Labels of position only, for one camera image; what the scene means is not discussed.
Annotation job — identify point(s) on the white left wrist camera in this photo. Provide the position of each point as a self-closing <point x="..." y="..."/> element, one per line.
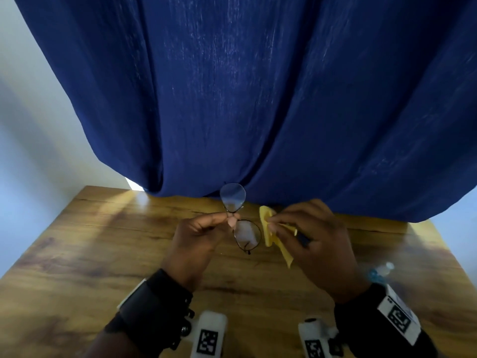
<point x="208" y="337"/>

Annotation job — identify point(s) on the person's right hand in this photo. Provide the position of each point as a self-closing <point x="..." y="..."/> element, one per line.
<point x="320" y="249"/>

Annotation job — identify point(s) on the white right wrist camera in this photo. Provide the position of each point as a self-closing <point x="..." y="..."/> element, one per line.
<point x="315" y="339"/>

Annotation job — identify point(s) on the blue curtain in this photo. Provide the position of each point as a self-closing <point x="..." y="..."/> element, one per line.
<point x="261" y="89"/>

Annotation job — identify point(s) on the white wristband marker tag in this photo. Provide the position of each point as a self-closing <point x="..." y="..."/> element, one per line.
<point x="130" y="294"/>
<point x="400" y="315"/>

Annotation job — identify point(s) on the yellow cleaning cloth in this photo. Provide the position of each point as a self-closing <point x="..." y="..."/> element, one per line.
<point x="274" y="234"/>

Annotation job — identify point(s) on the blue spray bottle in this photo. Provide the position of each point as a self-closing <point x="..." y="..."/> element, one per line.
<point x="380" y="274"/>

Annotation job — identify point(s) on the black wristband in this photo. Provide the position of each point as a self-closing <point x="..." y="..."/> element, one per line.
<point x="361" y="324"/>
<point x="156" y="313"/>

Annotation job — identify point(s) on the person's left forearm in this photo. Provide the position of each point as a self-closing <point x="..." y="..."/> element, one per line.
<point x="108" y="346"/>

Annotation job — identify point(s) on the person's left hand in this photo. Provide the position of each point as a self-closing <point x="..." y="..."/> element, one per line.
<point x="193" y="249"/>

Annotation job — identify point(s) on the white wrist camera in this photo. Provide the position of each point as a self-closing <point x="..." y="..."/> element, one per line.
<point x="315" y="339"/>
<point x="208" y="337"/>

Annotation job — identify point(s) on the white left wristband marker tag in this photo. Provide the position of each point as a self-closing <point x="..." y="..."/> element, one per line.
<point x="130" y="294"/>

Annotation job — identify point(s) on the white right wristband marker tag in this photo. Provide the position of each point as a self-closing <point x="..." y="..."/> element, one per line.
<point x="400" y="315"/>

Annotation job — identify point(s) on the black right wristband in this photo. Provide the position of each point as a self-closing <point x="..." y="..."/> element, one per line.
<point x="361" y="324"/>

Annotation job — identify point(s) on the round black-framed eyeglasses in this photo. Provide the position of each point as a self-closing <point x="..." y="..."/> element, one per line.
<point x="242" y="219"/>

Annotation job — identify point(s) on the person's right forearm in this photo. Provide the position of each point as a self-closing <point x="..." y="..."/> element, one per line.
<point x="441" y="350"/>

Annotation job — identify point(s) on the black left wristband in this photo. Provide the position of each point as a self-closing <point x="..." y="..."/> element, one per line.
<point x="156" y="313"/>

